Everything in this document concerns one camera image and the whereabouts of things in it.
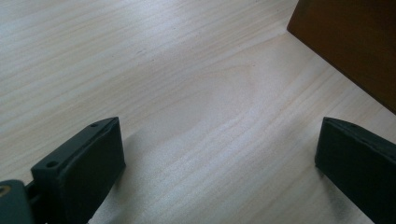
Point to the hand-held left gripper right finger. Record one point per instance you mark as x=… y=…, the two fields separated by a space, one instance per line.
x=358 y=165

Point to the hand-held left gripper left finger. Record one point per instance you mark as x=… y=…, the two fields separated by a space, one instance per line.
x=81 y=168

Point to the brown wooden box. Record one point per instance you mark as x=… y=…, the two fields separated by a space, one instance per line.
x=351 y=40

